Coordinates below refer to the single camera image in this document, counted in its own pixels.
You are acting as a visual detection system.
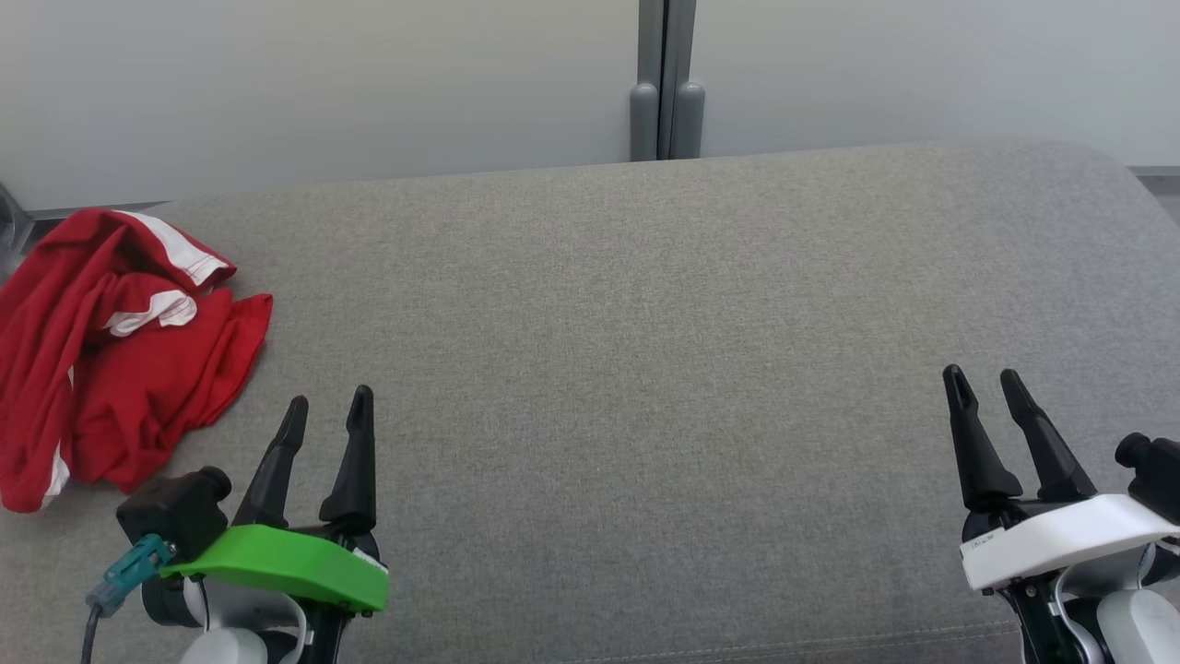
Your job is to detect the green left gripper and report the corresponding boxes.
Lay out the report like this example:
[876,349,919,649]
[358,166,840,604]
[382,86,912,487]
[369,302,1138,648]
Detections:
[159,385,390,664]

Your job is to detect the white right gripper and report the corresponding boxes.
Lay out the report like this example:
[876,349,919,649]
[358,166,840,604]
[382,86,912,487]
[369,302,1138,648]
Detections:
[942,364,1180,664]

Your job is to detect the red basketball jersey white sleeves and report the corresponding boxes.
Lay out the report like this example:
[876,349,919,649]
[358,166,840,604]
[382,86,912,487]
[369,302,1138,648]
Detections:
[69,289,274,494]

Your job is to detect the red shorts with white stripes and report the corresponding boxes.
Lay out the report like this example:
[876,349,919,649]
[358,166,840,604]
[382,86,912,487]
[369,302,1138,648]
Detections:
[0,208,238,514]

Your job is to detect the grey fabric sofa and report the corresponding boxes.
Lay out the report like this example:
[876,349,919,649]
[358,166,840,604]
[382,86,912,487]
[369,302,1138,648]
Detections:
[0,138,1180,664]

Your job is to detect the teal left camera connector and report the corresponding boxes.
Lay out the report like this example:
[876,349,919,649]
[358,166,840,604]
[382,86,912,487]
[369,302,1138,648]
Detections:
[87,535,177,617]

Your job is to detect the grey metal floor rail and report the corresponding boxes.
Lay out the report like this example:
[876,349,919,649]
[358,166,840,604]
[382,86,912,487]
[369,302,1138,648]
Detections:
[0,181,40,279]

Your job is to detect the grey partition frame post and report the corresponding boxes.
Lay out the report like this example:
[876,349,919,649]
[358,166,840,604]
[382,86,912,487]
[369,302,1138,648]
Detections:
[630,0,662,162]
[665,0,707,161]

